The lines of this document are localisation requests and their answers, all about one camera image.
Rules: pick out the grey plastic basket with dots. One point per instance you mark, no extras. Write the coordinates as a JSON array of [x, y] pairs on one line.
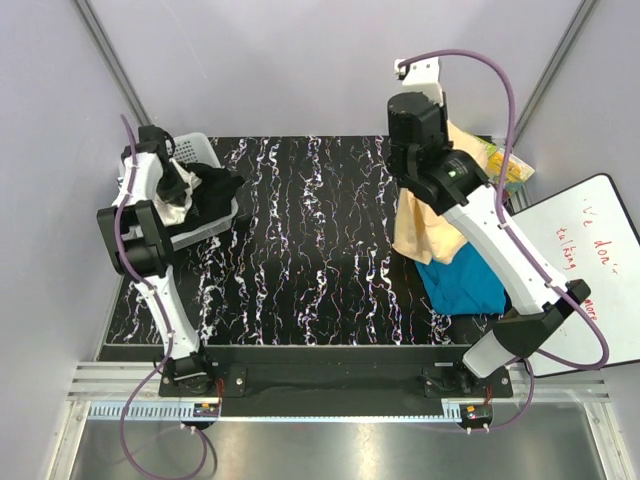
[[141, 170]]

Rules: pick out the white t shirt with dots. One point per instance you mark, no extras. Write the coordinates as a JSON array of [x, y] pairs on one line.
[[175, 213]]

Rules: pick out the blue folded t shirt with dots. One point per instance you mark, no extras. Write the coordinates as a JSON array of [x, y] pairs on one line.
[[465, 286]]

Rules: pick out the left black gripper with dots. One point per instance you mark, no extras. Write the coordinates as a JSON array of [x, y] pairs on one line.
[[176, 195]]

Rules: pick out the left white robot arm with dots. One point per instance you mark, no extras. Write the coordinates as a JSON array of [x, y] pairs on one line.
[[139, 247]]

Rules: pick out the black t shirt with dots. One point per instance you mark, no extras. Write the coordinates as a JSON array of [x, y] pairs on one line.
[[212, 199]]

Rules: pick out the yellow picture book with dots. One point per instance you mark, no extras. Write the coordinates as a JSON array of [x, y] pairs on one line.
[[518, 171]]

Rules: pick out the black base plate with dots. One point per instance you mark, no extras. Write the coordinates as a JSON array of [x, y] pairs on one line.
[[334, 383]]

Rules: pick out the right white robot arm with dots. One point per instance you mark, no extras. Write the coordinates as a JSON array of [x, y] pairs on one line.
[[424, 160]]

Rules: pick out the aluminium frame rail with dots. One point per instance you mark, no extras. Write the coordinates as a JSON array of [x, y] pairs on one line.
[[119, 389]]

